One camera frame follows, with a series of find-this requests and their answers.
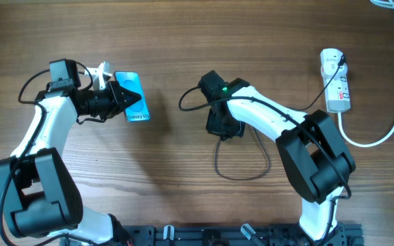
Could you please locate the blue screen Galaxy smartphone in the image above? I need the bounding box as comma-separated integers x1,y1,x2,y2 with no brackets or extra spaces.
114,71,150,122

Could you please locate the black charger cable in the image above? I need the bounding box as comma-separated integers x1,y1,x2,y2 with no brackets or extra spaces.
213,53,347,181

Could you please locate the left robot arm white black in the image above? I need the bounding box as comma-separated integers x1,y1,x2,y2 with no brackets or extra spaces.
0,59,142,245

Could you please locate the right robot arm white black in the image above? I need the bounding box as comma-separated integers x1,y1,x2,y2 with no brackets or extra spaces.
196,70,356,245

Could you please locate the white power strip socket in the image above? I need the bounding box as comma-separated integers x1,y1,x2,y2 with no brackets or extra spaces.
320,48,351,113

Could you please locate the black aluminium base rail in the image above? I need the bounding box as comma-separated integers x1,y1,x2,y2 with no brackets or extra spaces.
114,223,365,246

